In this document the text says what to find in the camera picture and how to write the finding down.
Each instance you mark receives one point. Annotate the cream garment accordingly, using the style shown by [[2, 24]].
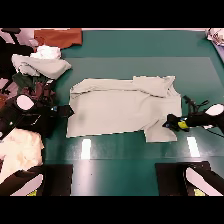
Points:
[[20, 150]]

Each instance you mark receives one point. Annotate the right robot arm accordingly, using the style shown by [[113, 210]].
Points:
[[208, 118]]

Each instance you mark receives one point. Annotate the white garment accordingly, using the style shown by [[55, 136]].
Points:
[[48, 52], [216, 36]]

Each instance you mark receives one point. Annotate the light grey garment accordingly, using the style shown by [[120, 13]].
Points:
[[46, 66]]

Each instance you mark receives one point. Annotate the maroon garment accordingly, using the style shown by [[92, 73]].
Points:
[[41, 93]]

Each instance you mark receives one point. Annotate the dark green garment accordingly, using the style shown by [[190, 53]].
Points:
[[26, 80]]

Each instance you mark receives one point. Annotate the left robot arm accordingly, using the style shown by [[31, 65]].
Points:
[[20, 118]]

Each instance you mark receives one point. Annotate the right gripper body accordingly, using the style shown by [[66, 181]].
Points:
[[175, 123]]

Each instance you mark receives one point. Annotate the orange garment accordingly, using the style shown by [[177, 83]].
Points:
[[60, 37]]

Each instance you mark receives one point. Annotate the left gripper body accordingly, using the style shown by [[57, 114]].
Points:
[[62, 110]]

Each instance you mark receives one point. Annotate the pale grey T-shirt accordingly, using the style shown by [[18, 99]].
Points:
[[123, 106]]

